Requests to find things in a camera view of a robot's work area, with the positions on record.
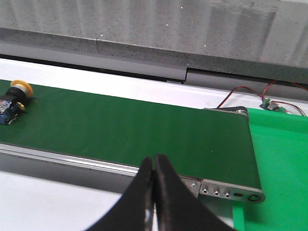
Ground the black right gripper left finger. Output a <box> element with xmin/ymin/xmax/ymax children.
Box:
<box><xmin>87</xmin><ymin>157</ymin><xmax>154</xmax><ymax>231</ymax></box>

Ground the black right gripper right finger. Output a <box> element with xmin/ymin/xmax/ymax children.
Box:
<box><xmin>154</xmin><ymin>154</ymin><xmax>234</xmax><ymax>231</ymax></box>

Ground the green conveyor belt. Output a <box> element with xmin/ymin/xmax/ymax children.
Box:
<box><xmin>0</xmin><ymin>85</ymin><xmax>261</xmax><ymax>189</ymax></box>

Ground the bright green plastic board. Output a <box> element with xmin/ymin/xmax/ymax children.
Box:
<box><xmin>233</xmin><ymin>108</ymin><xmax>308</xmax><ymax>231</ymax></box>

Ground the small green circuit board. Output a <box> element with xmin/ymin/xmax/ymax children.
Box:
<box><xmin>259</xmin><ymin>99</ymin><xmax>288</xmax><ymax>114</ymax></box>

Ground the aluminium conveyor frame rail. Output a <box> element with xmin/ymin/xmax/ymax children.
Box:
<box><xmin>0</xmin><ymin>143</ymin><xmax>265</xmax><ymax>203</ymax></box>

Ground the red wire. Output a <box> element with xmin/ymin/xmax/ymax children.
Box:
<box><xmin>216</xmin><ymin>79</ymin><xmax>308</xmax><ymax>109</ymax></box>

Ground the yellow push button switch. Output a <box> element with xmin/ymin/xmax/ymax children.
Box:
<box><xmin>0</xmin><ymin>80</ymin><xmax>33</xmax><ymax>125</ymax></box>

